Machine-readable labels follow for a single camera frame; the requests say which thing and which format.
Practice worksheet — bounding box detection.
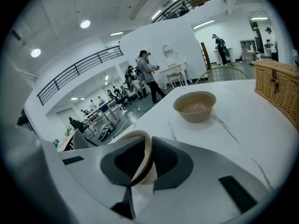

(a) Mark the grey chair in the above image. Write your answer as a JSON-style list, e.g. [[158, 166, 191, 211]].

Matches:
[[72, 128, 99, 149]]

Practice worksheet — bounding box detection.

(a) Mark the grey open cabinet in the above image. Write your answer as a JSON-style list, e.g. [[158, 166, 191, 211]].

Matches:
[[240, 39, 261, 60]]

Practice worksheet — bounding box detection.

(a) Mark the white board desk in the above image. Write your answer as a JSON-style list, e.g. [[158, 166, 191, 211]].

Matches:
[[53, 134, 75, 153]]

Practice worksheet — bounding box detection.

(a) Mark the black mezzanine railing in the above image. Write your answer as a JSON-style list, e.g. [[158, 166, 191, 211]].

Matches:
[[37, 45, 124, 106], [151, 0, 221, 24]]

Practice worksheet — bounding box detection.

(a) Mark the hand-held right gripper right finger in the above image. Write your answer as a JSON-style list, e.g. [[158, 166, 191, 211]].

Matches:
[[140, 136, 274, 224]]

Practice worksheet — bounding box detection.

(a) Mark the gold wire chair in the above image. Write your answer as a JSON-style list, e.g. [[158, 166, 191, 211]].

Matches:
[[195, 65, 250, 85]]

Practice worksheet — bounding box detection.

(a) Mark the white dressing table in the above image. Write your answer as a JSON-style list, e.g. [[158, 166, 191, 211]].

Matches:
[[158, 44, 192, 90]]

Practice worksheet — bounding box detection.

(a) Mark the white counter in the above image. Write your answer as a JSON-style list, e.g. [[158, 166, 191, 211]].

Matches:
[[214, 47, 236, 64]]

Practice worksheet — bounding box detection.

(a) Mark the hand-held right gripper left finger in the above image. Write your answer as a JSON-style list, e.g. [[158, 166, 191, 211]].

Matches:
[[41, 136, 151, 220]]

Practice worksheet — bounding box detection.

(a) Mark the brown wooden ladder shelf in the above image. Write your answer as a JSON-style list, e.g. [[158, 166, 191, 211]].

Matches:
[[200, 42, 212, 72]]

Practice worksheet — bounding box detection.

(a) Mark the white stool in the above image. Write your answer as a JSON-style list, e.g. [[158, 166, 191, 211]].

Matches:
[[168, 75, 185, 88]]

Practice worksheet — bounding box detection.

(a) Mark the black office chair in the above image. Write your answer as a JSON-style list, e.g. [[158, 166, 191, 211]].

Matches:
[[114, 87, 131, 111]]

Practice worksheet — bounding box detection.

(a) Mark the wicker basket box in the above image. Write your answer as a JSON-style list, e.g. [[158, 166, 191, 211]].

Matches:
[[251, 60, 299, 133]]

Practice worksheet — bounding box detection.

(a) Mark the beige bowl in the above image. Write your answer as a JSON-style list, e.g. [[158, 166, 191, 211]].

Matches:
[[117, 129, 159, 187], [172, 91, 217, 123]]

